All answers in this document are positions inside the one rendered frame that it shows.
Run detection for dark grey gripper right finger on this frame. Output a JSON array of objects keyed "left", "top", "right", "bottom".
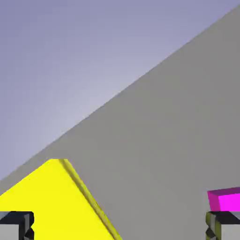
[{"left": 205, "top": 210, "right": 240, "bottom": 240}]

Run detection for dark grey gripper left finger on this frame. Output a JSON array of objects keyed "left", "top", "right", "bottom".
[{"left": 0, "top": 210, "right": 35, "bottom": 240}]

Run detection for small magenta cube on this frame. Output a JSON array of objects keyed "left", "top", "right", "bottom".
[{"left": 207, "top": 187, "right": 240, "bottom": 212}]

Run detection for large yellow box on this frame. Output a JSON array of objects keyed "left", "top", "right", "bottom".
[{"left": 0, "top": 158, "right": 123, "bottom": 240}]

